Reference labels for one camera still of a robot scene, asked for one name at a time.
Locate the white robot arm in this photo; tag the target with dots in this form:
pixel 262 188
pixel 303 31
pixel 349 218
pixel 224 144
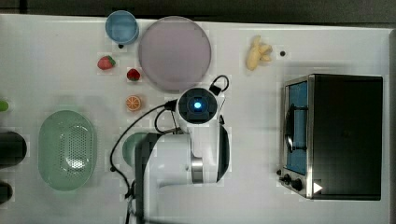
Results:
pixel 198 154

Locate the green plastic strainer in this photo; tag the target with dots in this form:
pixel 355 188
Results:
pixel 66 150

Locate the purple plate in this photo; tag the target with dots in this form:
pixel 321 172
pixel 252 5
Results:
pixel 174 53

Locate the toy orange slice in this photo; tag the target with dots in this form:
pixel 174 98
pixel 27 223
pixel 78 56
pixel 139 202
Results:
pixel 133 103

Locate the small red strawberry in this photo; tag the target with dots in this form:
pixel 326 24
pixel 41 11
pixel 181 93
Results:
pixel 133 75

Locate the green mug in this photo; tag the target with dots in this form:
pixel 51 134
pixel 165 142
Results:
pixel 129 145

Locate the toy banana bunch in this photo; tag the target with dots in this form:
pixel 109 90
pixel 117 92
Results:
pixel 258 52

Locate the toy strawberry with leaves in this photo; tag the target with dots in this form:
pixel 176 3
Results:
pixel 106 62

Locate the blue bowl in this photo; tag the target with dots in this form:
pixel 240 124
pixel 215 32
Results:
pixel 122 27

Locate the black toaster oven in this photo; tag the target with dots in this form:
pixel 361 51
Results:
pixel 332 137

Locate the black cylinder upper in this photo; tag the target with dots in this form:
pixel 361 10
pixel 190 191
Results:
pixel 13 149

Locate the black cylinder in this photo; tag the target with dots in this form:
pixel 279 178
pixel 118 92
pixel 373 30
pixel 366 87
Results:
pixel 13 149
pixel 6 192

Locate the black cylinder lower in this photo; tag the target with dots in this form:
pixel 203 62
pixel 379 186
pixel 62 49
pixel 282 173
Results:
pixel 6 192

